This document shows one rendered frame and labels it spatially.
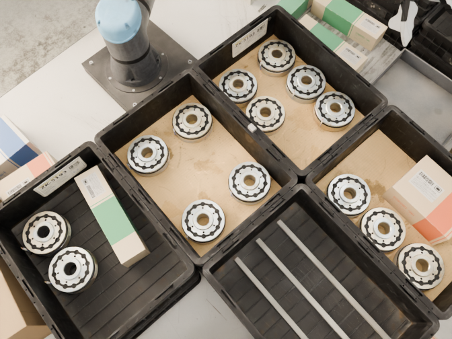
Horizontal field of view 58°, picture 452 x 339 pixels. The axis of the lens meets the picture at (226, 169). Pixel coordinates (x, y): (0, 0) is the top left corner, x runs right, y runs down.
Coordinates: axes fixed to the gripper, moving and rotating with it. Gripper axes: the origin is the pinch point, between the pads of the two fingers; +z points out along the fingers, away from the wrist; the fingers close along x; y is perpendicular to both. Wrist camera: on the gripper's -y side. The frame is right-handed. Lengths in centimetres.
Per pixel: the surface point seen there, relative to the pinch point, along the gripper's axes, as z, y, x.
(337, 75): 4.7, 17.7, 14.4
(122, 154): -3, 35, 71
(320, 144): 16.4, 14.1, 28.2
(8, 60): -30, 182, 89
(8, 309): 6, 16, 109
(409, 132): 19.1, 0.1, 12.8
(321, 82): 5.2, 21.1, 17.6
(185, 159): 4, 27, 59
